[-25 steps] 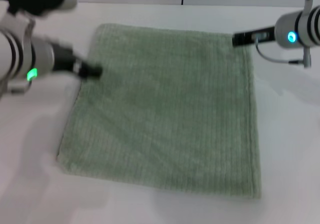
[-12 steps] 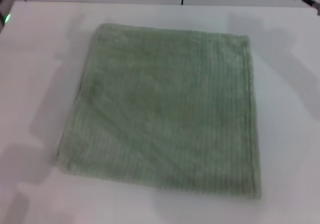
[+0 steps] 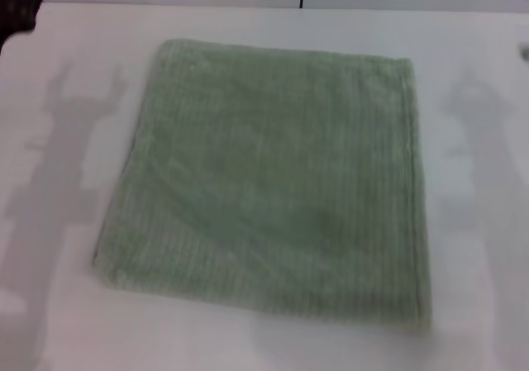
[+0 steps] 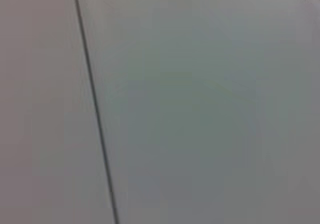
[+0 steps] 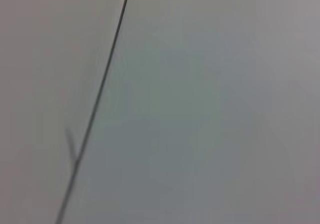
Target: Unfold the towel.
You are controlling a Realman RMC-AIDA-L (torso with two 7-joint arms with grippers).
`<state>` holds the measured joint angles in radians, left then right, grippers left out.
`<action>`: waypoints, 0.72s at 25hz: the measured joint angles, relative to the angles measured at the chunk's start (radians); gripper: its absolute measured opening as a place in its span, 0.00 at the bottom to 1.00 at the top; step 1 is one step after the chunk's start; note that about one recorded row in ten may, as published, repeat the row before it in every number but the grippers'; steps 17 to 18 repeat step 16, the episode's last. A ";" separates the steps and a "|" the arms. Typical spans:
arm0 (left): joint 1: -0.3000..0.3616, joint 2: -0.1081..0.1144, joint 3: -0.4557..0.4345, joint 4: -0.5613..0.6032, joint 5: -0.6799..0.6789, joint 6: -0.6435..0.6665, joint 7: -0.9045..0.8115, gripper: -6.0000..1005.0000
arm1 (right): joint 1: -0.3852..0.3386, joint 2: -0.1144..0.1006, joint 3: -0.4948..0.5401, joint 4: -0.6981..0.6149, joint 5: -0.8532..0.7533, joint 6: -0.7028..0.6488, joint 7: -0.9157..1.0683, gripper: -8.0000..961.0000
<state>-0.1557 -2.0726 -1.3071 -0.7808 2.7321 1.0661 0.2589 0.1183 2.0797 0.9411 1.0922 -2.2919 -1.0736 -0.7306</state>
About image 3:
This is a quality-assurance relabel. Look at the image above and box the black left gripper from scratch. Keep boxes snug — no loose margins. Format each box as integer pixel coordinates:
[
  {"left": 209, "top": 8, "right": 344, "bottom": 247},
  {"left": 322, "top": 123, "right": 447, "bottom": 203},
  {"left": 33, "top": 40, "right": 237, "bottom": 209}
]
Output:
[{"left": 0, "top": 0, "right": 51, "bottom": 46}]

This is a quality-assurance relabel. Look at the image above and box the light green ribbed towel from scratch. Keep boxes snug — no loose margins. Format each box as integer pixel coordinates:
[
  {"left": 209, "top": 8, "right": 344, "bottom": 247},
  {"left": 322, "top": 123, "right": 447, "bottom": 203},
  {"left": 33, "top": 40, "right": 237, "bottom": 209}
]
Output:
[{"left": 91, "top": 38, "right": 434, "bottom": 333}]

